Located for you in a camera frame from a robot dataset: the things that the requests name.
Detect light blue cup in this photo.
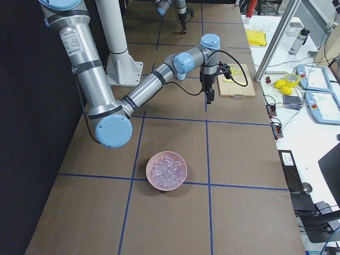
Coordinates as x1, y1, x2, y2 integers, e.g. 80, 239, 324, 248
176, 73, 186, 81

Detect white camera pole base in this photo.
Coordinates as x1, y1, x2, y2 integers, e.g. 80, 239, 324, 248
96, 0, 143, 87

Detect lower teach pendant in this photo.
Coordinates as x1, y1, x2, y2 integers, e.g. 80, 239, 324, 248
305, 90, 339, 125

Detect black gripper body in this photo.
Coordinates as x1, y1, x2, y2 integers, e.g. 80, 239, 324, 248
200, 73, 217, 92
177, 13, 186, 22

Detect pink bowl of ice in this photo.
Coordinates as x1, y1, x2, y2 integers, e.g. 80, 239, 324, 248
146, 151, 188, 191

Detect yellow cloth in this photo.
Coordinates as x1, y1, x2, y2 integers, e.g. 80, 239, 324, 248
245, 29, 267, 47

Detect aluminium frame post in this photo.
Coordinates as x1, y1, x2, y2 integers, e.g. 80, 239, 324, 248
254, 0, 302, 82

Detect lemon slice three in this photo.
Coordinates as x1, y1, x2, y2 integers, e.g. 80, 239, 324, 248
231, 68, 240, 74

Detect upper teach pendant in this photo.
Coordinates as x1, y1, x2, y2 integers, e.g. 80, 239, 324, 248
296, 64, 333, 92

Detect teach pendant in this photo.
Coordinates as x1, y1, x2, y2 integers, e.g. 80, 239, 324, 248
305, 90, 339, 125
296, 64, 333, 92

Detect yellow plastic knife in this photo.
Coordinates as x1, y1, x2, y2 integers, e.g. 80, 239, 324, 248
223, 79, 235, 83

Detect yellow lemon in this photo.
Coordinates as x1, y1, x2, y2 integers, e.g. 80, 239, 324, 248
279, 86, 292, 96
274, 80, 286, 89

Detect clear water bottle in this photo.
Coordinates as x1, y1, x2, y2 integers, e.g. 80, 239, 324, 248
288, 28, 310, 55

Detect yellow tape roll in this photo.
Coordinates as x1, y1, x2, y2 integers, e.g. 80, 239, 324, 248
284, 73, 300, 88

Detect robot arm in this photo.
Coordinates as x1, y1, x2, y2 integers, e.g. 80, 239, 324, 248
40, 1, 220, 148
151, 0, 189, 34

